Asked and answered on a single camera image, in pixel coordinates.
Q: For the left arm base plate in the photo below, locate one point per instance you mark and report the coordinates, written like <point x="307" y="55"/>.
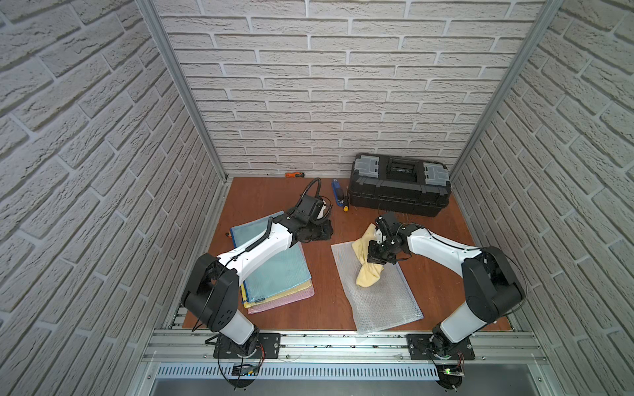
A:
<point x="267" y="345"/>

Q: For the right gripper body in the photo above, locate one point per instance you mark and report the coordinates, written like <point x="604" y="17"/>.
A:
<point x="380" y="253"/>

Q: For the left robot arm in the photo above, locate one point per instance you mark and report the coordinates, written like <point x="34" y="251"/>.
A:
<point x="211" y="293"/>

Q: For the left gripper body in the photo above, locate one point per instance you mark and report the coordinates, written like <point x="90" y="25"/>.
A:
<point x="317" y="231"/>

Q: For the aluminium mounting rail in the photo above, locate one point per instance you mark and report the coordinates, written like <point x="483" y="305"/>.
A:
<point x="345" y="347"/>

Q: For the clear mesh document bag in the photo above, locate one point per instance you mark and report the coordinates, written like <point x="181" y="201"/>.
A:
<point x="387" y="304"/>

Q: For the pink document bag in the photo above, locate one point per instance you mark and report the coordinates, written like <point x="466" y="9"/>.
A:
<point x="287" y="300"/>

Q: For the blue document bag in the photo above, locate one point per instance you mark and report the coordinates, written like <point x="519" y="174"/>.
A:
<point x="280" y="273"/>

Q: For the yellow document bag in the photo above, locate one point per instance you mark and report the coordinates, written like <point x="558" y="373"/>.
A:
<point x="303" y="286"/>

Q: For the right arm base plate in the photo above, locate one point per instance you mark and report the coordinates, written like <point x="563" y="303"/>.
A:
<point x="421" y="346"/>

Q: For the black plastic toolbox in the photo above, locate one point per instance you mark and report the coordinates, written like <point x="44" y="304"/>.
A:
<point x="399" y="184"/>

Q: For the yellow cleaning cloth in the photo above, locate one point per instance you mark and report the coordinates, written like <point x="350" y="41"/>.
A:
<point x="370" y="273"/>

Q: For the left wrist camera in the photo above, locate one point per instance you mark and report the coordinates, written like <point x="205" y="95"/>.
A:
<point x="324" y="213"/>

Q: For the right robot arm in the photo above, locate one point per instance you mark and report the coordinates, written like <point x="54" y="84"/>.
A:
<point x="492" y="288"/>

